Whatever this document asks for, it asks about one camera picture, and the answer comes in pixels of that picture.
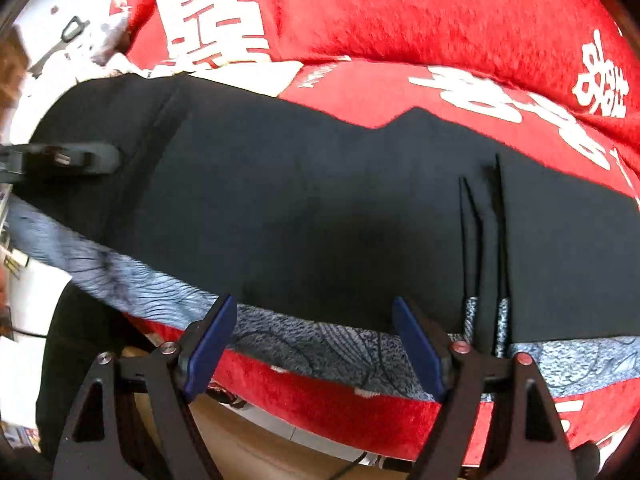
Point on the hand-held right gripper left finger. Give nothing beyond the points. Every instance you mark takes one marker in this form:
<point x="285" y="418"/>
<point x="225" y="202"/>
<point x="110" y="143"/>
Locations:
<point x="210" y="345"/>

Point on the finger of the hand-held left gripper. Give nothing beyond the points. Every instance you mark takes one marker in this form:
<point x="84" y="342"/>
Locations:
<point x="75" y="159"/>

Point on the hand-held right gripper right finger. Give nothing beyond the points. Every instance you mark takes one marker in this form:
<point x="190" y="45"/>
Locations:
<point x="417" y="345"/>

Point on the black pants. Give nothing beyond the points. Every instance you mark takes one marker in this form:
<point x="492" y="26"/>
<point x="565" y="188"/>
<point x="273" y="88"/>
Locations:
<point x="300" y="210"/>

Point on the red printed blanket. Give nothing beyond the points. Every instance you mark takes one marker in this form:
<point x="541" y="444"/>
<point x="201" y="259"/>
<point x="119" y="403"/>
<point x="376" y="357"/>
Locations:
<point x="400" y="10"/>

